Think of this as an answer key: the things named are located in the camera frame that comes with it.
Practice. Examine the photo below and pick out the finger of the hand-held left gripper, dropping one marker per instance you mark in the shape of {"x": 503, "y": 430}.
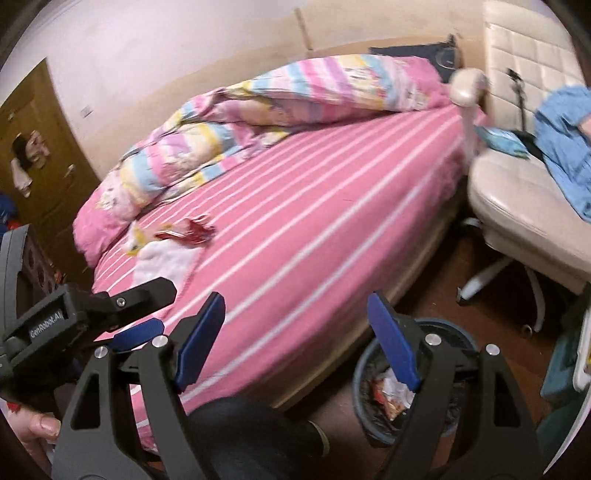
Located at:
{"x": 138, "y": 295}
{"x": 138, "y": 333}

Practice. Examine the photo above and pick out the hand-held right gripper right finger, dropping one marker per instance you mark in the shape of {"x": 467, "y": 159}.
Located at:
{"x": 392, "y": 341}

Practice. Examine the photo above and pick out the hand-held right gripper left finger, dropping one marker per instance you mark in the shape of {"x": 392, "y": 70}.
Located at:
{"x": 203, "y": 337}

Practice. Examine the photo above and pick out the round dark trash bin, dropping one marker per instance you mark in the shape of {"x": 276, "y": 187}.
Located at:
{"x": 364, "y": 369}

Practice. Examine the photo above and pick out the white paper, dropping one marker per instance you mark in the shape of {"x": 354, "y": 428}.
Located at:
{"x": 396, "y": 385}

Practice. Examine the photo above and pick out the person's left hand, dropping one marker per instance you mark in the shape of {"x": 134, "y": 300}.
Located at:
{"x": 41, "y": 427}

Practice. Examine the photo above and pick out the clear yellow plastic wrapper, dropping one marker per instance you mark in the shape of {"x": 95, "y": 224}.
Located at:
{"x": 134, "y": 240}

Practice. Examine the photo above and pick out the red crumpled wrapper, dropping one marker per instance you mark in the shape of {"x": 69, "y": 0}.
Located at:
{"x": 198, "y": 230}

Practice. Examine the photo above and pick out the person's leg in dark trousers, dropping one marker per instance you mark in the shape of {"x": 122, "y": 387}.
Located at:
{"x": 249, "y": 438}

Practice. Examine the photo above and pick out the blue clothes pile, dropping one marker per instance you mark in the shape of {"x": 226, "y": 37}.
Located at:
{"x": 7, "y": 212}

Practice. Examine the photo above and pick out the pink striped bed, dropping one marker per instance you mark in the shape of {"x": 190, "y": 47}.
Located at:
{"x": 323, "y": 207}

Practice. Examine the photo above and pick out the clothes hanging on door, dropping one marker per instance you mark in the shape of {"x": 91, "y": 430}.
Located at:
{"x": 30, "y": 157}

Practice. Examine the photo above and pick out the teal storage box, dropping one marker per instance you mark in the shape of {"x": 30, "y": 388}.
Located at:
{"x": 563, "y": 369}

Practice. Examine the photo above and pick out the brown wooden door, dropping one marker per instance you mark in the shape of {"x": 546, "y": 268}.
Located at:
{"x": 55, "y": 138}

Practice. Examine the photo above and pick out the cream leather office chair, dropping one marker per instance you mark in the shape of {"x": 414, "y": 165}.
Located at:
{"x": 508, "y": 184}

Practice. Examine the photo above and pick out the teal packet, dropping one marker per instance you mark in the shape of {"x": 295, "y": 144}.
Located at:
{"x": 501, "y": 141}

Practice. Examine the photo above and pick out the pink striped cartoon quilt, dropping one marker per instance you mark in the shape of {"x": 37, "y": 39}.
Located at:
{"x": 277, "y": 106}

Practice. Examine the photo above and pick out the light blue cloth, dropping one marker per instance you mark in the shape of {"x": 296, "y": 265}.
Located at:
{"x": 568, "y": 152}

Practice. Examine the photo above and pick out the black stick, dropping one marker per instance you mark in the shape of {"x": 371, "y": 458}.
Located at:
{"x": 521, "y": 106}

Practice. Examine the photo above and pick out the dark blue pillow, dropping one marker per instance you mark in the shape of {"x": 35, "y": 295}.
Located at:
{"x": 443, "y": 60}

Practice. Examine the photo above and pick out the white wall switch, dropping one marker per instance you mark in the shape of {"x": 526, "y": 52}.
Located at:
{"x": 86, "y": 110}

